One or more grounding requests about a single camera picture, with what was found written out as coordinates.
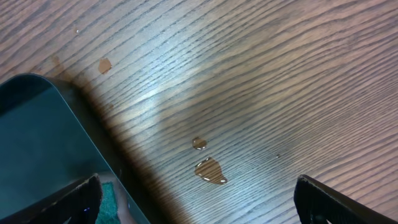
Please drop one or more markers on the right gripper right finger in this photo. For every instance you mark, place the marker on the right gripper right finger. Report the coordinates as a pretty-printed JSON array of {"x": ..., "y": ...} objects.
[{"x": 316, "y": 202}]

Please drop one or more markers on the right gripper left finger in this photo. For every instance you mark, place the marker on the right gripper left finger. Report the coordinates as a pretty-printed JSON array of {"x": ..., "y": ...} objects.
[{"x": 79, "y": 202}]

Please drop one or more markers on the green sponge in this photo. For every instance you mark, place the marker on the green sponge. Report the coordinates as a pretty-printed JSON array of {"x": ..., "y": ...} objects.
[{"x": 108, "y": 211}]

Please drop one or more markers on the black rectangular tray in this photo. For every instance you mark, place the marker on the black rectangular tray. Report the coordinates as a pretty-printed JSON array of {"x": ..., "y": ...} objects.
[{"x": 50, "y": 138}]

